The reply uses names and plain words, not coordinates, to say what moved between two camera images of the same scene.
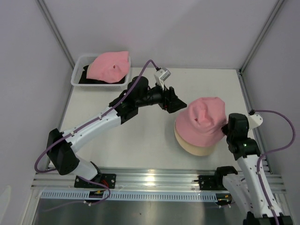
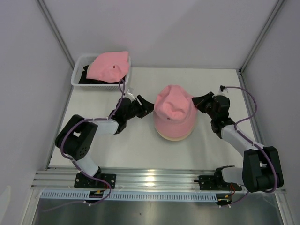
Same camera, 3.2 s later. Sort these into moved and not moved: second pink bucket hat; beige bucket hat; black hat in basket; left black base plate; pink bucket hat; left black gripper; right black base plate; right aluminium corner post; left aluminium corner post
Moved: pink bucket hat; left black gripper; beige bucket hat
Not moved: right black base plate; left black base plate; right aluminium corner post; left aluminium corner post; black hat in basket; second pink bucket hat
